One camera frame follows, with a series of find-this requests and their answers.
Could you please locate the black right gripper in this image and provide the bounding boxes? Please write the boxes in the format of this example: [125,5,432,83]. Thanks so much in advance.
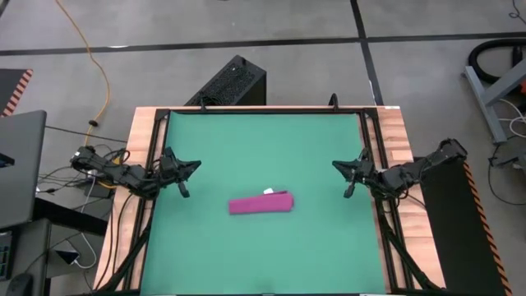
[331,147,384,200]

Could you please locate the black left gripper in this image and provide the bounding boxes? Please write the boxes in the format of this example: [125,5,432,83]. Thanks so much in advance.
[157,146,203,200]

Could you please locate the magenta towel with white label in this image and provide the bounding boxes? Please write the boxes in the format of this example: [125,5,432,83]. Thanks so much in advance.
[228,187,295,216]

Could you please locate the green table mat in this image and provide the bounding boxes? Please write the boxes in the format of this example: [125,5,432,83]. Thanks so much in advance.
[139,110,390,295]

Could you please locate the black computer tower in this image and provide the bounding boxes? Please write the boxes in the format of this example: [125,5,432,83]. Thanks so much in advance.
[183,54,267,107]

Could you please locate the black floor plate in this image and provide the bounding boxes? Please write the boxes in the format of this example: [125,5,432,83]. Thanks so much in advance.
[32,196,108,238]

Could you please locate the large hazard-striped black floor mat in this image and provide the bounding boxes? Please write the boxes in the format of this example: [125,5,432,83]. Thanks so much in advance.
[413,155,514,296]

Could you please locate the black power adapter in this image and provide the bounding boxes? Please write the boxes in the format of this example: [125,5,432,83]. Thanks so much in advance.
[55,248,81,266]

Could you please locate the grey metal stand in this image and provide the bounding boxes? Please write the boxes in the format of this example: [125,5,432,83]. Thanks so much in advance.
[462,59,526,145]

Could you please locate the grey flat panel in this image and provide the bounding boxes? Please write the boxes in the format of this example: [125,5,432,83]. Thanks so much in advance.
[0,109,48,230]

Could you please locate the grey cabinet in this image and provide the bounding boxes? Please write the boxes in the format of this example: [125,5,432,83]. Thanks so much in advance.
[11,217,53,296]

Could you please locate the small hazard-striped black floor mat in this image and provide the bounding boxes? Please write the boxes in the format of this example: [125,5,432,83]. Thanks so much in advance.
[0,68,35,118]

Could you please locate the black keypad device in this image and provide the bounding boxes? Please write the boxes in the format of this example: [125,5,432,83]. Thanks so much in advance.
[0,230,14,283]

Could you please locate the black computer mouse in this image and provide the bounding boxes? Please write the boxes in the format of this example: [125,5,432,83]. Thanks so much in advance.
[4,272,35,296]

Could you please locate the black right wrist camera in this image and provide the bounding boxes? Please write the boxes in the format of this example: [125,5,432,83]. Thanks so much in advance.
[356,158,374,176]

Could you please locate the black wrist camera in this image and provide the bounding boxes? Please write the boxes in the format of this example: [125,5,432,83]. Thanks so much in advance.
[356,158,374,176]
[159,154,177,173]

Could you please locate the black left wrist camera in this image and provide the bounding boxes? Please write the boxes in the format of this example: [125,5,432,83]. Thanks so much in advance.
[159,154,177,173]

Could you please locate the black metal table frame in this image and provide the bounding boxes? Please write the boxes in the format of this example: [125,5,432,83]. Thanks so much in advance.
[96,107,447,296]

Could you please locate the thin black floor cable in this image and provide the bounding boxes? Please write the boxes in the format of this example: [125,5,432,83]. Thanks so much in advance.
[44,118,128,144]

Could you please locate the yellow extension cable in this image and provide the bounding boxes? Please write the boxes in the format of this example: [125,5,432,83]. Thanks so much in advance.
[54,0,114,190]

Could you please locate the black looped floor cable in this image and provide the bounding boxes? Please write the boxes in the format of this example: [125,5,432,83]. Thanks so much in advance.
[487,141,526,206]

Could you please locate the black hose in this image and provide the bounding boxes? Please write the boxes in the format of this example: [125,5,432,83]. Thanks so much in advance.
[468,38,526,86]

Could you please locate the white cable bundle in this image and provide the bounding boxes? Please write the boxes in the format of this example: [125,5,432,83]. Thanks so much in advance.
[498,98,526,140]

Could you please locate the black coiled cable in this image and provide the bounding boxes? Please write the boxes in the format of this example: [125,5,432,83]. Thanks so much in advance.
[508,0,526,21]

